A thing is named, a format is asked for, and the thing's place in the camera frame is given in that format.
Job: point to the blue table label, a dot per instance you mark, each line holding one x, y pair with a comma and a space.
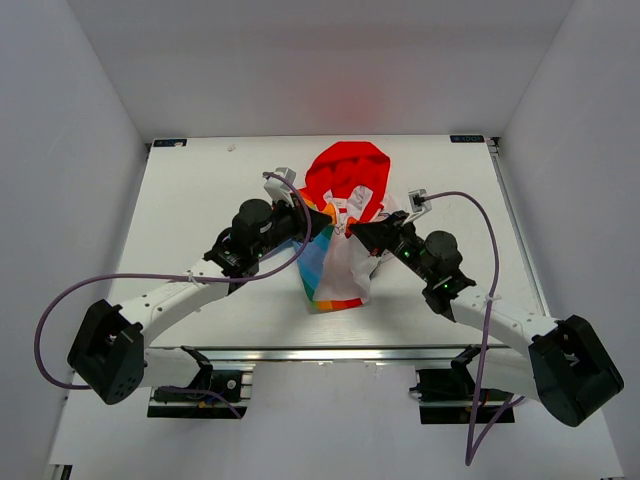
466, 138
169, 143

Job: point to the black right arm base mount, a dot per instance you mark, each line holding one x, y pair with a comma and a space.
445, 394

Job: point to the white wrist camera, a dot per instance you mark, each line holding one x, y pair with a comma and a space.
278, 184
419, 204

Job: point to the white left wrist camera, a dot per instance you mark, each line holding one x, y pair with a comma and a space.
278, 184

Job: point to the blue left table label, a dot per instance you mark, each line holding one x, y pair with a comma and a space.
169, 143

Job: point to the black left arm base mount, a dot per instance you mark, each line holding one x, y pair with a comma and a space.
186, 384

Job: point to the red rainbow children's jacket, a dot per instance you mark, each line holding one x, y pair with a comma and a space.
348, 182

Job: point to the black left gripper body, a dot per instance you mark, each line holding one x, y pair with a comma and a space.
287, 223

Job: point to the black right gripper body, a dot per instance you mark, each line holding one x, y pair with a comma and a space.
406, 249

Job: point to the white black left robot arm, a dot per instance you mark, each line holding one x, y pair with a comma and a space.
112, 351

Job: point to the blue right table label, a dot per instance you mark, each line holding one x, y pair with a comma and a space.
466, 138

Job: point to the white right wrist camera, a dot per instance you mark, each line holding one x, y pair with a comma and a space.
419, 204

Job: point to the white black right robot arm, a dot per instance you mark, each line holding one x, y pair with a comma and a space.
560, 363

